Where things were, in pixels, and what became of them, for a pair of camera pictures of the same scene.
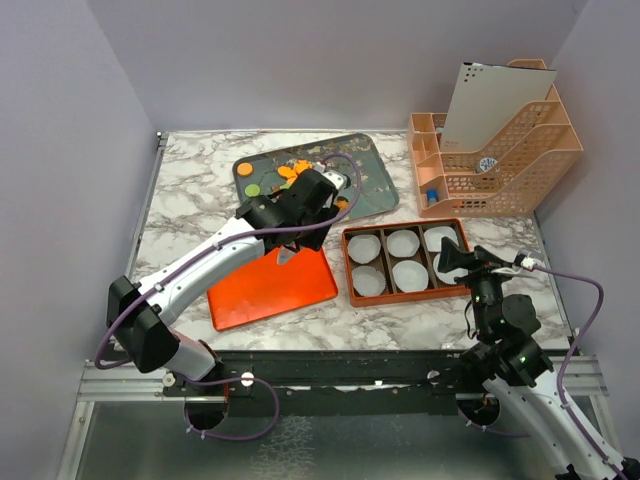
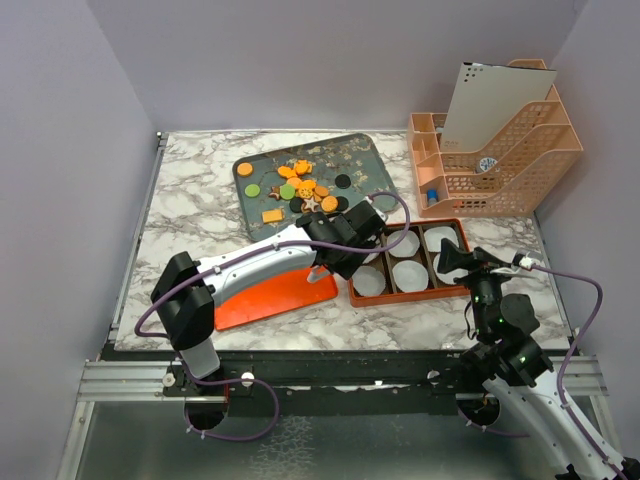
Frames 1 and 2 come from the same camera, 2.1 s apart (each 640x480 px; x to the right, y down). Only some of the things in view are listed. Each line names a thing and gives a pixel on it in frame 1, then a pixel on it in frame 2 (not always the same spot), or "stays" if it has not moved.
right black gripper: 480,260 stays
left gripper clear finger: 284,255 → 317,273
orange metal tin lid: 268,288 stays
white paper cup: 448,276 stays
